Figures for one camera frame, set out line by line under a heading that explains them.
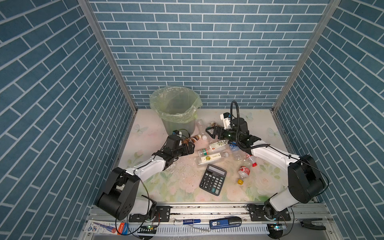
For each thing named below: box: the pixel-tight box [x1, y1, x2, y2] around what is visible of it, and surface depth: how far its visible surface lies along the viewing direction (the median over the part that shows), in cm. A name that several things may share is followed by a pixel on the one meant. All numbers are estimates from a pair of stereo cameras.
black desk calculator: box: [199, 164, 227, 196], surface depth 84 cm
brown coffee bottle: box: [183, 134, 202, 144], surface depth 100 cm
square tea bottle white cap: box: [196, 152, 229, 165], surface depth 90 cm
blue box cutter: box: [209, 216, 242, 230], surface depth 69 cm
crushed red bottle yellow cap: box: [237, 166, 251, 185], surface depth 84 cm
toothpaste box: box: [83, 220, 130, 235], surface depth 71 cm
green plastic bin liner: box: [149, 86, 203, 124], surface depth 93 cm
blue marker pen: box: [173, 219, 202, 226], surface depth 72 cm
